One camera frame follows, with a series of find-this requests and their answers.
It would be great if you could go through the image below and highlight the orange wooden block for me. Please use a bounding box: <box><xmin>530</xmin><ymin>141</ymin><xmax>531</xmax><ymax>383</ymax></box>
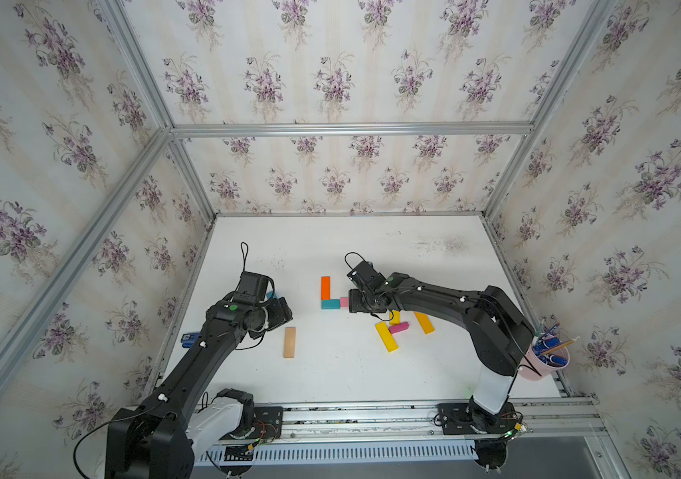
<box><xmin>321</xmin><ymin>277</ymin><xmax>331</xmax><ymax>301</ymax></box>

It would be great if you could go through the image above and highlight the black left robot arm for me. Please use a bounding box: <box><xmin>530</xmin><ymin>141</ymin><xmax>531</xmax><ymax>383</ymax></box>
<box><xmin>103</xmin><ymin>271</ymin><xmax>293</xmax><ymax>478</ymax></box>

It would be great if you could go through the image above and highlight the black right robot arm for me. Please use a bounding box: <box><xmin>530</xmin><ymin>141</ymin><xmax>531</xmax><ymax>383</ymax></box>
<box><xmin>348</xmin><ymin>263</ymin><xmax>535</xmax><ymax>434</ymax></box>

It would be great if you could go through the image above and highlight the natural beige wooden block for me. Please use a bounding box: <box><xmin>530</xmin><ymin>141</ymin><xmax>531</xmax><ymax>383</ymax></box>
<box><xmin>283</xmin><ymin>327</ymin><xmax>297</xmax><ymax>359</ymax></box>

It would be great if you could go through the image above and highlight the yellow short wooden block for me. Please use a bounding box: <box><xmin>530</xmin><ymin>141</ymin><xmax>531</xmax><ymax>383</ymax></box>
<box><xmin>390</xmin><ymin>311</ymin><xmax>402</xmax><ymax>325</ymax></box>

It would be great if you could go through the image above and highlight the magenta wooden block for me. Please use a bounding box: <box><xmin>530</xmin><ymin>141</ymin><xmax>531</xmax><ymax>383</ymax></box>
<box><xmin>388</xmin><ymin>323</ymin><xmax>410</xmax><ymax>335</ymax></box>

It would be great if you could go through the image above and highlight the yellow long wooden block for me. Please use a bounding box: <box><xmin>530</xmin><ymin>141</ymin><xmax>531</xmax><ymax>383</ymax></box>
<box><xmin>376</xmin><ymin>323</ymin><xmax>398</xmax><ymax>352</ymax></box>

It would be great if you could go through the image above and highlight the amber long wooden block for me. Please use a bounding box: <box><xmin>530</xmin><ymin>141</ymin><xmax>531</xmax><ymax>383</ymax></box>
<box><xmin>414</xmin><ymin>313</ymin><xmax>434</xmax><ymax>335</ymax></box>

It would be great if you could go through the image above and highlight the blue black small device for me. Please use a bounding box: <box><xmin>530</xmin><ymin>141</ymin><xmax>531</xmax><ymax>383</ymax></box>
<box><xmin>181</xmin><ymin>333</ymin><xmax>199</xmax><ymax>348</ymax></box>

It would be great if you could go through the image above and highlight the pink pen cup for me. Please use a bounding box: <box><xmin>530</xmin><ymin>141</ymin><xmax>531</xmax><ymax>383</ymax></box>
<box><xmin>519</xmin><ymin>335</ymin><xmax>570</xmax><ymax>381</ymax></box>

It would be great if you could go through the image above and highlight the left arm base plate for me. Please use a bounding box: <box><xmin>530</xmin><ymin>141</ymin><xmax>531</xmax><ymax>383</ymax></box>
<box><xmin>214</xmin><ymin>406</ymin><xmax>285</xmax><ymax>442</ymax></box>

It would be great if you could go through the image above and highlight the aluminium mounting rail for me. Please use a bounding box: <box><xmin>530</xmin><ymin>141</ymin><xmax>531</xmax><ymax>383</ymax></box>
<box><xmin>202</xmin><ymin>397</ymin><xmax>607</xmax><ymax>455</ymax></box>

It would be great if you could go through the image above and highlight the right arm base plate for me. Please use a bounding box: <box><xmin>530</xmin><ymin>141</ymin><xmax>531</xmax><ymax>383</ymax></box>
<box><xmin>432</xmin><ymin>400</ymin><xmax>523</xmax><ymax>436</ymax></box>

